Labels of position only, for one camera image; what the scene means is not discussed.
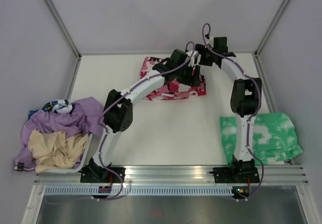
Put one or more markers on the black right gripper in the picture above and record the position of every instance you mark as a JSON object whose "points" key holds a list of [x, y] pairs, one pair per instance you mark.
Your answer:
{"points": [[203, 62]]}

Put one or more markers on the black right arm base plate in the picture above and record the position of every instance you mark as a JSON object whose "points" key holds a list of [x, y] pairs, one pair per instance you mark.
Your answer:
{"points": [[226, 175]]}

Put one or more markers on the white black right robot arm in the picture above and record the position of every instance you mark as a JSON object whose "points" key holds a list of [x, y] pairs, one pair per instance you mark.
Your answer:
{"points": [[245, 101]]}

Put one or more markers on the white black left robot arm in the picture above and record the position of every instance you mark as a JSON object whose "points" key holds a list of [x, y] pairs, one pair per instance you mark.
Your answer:
{"points": [[118, 112]]}

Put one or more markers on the white slotted cable duct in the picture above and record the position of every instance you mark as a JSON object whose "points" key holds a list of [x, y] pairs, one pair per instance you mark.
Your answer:
{"points": [[145, 190]]}

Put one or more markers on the beige garment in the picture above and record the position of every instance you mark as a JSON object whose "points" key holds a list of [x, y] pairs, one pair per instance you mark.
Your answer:
{"points": [[55, 151]]}

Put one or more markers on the aluminium frame rear rail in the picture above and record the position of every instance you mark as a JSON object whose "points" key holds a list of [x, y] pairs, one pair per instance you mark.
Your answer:
{"points": [[126, 53]]}

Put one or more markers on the green white folded trousers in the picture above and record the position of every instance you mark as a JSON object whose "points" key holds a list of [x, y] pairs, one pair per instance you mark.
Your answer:
{"points": [[274, 137]]}

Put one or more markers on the purple trousers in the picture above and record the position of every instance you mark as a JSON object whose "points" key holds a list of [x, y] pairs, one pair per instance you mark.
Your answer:
{"points": [[83, 119]]}

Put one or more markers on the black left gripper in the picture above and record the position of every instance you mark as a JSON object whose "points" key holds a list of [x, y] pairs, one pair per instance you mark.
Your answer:
{"points": [[193, 80]]}

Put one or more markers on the aluminium frame post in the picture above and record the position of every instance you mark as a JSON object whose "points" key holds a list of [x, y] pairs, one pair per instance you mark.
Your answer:
{"points": [[61, 25], [273, 24]]}

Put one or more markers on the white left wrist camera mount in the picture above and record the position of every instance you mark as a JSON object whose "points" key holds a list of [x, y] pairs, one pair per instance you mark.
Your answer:
{"points": [[193, 56]]}

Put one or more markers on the aluminium frame rear left post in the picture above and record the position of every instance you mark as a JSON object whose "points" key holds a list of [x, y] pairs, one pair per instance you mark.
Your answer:
{"points": [[61, 25]]}

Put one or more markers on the aluminium frame rear right post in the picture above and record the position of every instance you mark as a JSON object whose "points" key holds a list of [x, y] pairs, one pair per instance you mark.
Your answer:
{"points": [[273, 24]]}

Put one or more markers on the aluminium left side rail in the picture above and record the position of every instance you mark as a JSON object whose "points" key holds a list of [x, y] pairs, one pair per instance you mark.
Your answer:
{"points": [[72, 79]]}

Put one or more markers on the aluminium front rail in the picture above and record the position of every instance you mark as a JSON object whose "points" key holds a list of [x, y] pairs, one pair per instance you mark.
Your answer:
{"points": [[274, 175]]}

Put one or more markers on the blue white patterned garment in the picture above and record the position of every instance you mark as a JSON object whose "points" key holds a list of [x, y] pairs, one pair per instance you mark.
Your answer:
{"points": [[58, 106]]}

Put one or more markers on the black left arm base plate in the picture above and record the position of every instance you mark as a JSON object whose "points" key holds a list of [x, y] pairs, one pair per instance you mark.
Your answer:
{"points": [[89, 175]]}

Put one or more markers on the pink camouflage trousers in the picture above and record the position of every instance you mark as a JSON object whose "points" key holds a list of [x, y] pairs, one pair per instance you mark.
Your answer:
{"points": [[172, 90]]}

